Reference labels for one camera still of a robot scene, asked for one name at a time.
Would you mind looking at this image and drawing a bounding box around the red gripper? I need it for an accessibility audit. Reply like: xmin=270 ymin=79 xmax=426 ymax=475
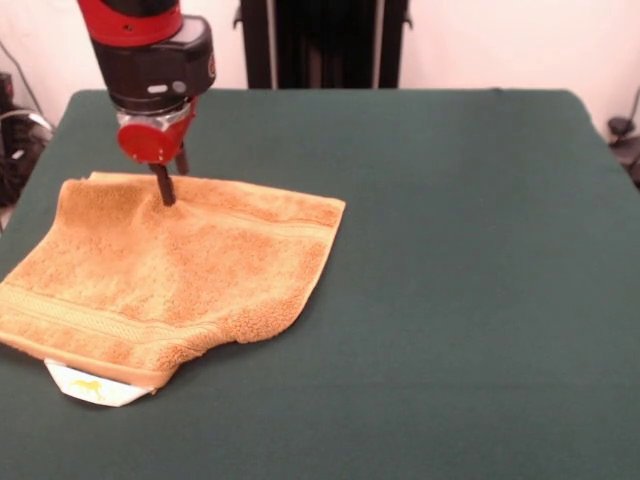
xmin=116 ymin=97 xmax=200 ymax=207

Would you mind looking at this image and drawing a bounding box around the orange terry towel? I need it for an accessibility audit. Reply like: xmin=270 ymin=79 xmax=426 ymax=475
xmin=0 ymin=171 xmax=347 ymax=410

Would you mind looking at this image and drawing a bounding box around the dark green table cloth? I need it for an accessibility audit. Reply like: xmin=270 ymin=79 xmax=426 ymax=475
xmin=0 ymin=88 xmax=640 ymax=480

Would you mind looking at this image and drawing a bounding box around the small black adapter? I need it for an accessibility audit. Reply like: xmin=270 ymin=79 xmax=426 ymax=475
xmin=607 ymin=115 xmax=632 ymax=146

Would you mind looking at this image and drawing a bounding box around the black cable bundle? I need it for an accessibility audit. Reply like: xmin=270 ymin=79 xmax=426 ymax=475
xmin=0 ymin=104 xmax=54 ymax=207

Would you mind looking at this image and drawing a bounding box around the thin grey cable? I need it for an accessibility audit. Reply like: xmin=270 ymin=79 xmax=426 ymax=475
xmin=0 ymin=40 xmax=44 ymax=119

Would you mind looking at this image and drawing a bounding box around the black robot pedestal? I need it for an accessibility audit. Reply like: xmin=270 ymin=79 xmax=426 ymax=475
xmin=232 ymin=0 xmax=415 ymax=90

